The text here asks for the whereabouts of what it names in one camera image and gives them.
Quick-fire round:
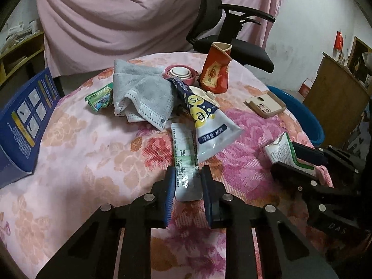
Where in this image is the white green crushed carton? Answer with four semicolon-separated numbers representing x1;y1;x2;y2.
264;132;316;176

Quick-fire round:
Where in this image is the white blue yellow tube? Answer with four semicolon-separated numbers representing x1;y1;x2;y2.
168;77;243;163

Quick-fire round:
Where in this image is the white green text tube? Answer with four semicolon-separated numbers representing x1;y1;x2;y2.
171;123;203;202

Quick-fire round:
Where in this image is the crushed red paper cup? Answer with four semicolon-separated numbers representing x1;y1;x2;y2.
199;42;232;94

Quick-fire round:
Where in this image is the green snack wrapper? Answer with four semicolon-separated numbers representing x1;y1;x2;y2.
85;83;113;112

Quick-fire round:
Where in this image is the grey face mask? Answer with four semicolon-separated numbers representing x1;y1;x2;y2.
113;59;177;131

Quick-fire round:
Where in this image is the blue plastic basin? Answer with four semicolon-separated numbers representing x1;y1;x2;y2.
267;86;325;147

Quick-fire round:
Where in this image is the beige phone case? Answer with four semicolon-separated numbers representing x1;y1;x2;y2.
245;91;286;118

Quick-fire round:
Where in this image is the red box on floor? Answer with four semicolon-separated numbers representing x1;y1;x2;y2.
298;78;313;98

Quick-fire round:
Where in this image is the brown wooden cabinet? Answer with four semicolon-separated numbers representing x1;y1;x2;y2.
304;37;371;148

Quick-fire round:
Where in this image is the red hanging ornament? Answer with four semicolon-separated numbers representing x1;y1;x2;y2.
334;31;344;52

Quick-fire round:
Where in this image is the floral pink tablecloth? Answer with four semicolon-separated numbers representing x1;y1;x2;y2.
1;62;326;278

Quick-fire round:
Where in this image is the pink collapsible cup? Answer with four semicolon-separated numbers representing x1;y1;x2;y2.
163;64;199;86

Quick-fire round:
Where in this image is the blue cardboard box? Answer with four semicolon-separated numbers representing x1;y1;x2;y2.
0;68;60;188

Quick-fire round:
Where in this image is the black office chair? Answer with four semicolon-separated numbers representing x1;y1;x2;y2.
186;0;276;73

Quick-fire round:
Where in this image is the pink hanging sheet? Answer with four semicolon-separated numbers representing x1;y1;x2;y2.
35;0;287;78

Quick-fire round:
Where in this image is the wooden wall shelf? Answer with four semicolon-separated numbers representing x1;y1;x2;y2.
1;31;45;88

